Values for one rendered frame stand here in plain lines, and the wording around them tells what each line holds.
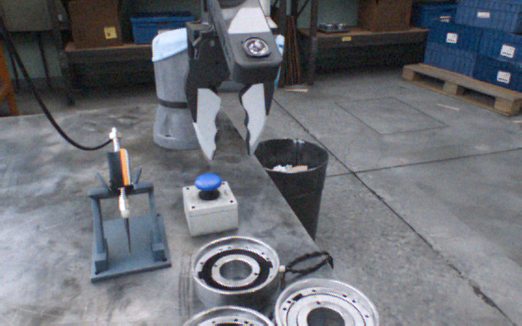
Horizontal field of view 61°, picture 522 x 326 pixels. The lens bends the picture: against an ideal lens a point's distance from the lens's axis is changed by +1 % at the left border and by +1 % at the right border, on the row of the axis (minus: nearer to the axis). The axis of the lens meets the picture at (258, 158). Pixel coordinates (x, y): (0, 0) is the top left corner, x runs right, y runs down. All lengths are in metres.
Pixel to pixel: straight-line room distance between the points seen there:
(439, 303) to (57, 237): 1.43
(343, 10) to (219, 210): 4.38
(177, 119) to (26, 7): 3.36
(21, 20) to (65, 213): 3.53
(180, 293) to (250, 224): 0.17
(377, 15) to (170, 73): 3.75
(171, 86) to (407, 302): 1.24
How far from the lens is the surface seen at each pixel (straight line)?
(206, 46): 0.47
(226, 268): 0.56
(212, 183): 0.63
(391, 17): 4.60
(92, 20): 3.87
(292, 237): 0.64
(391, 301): 1.77
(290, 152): 1.94
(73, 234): 0.70
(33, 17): 4.20
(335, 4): 4.86
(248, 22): 0.43
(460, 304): 1.85
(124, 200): 0.60
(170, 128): 0.93
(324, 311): 0.51
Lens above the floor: 1.18
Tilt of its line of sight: 26 degrees down
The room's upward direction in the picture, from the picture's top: straight up
